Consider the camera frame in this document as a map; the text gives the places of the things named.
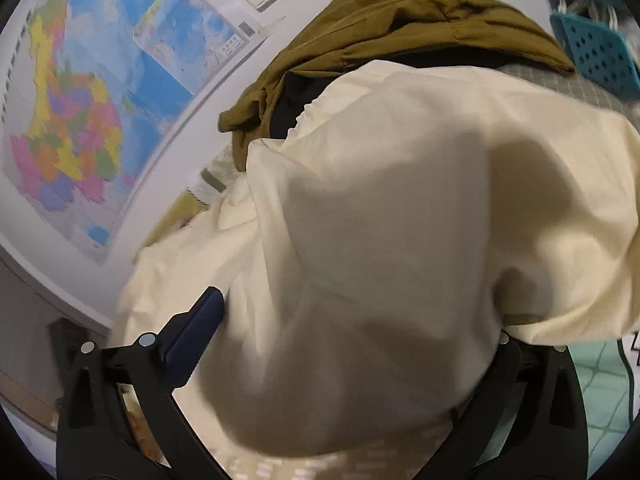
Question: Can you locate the cream yellow shirt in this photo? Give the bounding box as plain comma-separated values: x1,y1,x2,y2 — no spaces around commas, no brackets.
111,61,639,457

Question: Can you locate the patterned beige bed sheet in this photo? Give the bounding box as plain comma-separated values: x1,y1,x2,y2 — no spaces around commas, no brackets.
186,144,452,480

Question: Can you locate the yellow pillow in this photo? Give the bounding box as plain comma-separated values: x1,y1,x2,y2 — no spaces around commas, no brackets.
131,190,210,264

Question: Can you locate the olive green garment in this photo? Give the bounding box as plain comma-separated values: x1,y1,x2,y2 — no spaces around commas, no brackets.
218,0,575,170

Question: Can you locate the colourful wall map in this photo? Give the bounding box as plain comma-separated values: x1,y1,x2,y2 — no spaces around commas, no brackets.
1,0,262,262

